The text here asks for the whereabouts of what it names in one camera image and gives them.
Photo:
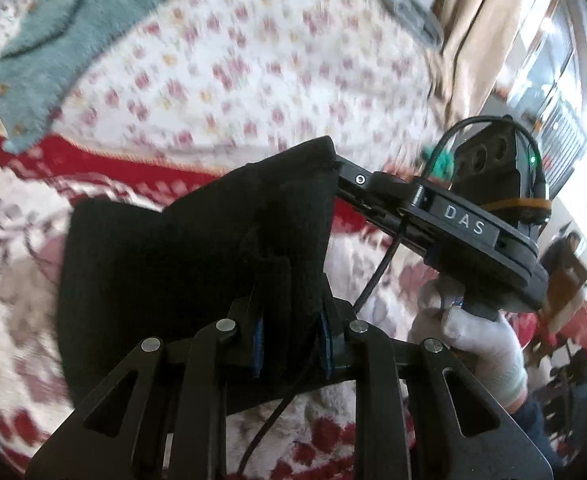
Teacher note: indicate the white floral bed sheet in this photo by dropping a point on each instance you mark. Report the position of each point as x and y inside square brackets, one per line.
[273, 60]

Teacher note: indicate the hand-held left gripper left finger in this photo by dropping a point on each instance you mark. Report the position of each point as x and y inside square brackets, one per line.
[258, 345]

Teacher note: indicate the person's right hand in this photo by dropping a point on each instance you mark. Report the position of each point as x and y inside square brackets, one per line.
[493, 350]

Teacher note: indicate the black pants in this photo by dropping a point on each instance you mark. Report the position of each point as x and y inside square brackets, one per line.
[173, 235]

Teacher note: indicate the brown wooden furniture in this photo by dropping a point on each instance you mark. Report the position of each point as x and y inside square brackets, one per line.
[566, 270]

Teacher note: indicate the red cloth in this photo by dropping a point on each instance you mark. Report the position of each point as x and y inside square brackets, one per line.
[578, 332]

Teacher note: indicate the window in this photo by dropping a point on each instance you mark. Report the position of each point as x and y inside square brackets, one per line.
[548, 35]

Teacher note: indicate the beige curtain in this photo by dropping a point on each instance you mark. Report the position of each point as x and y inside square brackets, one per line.
[473, 35]

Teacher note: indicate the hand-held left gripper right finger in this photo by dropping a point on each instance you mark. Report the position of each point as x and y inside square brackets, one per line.
[326, 345]

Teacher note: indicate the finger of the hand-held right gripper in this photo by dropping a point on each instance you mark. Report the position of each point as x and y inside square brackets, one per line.
[368, 180]
[383, 220]

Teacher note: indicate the white radiator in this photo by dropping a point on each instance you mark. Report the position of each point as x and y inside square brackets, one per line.
[566, 130]

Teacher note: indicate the green cloth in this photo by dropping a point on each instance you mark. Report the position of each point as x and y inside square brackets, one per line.
[441, 165]

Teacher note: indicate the teal fleece blanket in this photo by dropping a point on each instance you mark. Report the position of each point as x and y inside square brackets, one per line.
[48, 60]

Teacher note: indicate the red and white plush blanket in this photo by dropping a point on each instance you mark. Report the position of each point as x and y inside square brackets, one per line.
[23, 260]

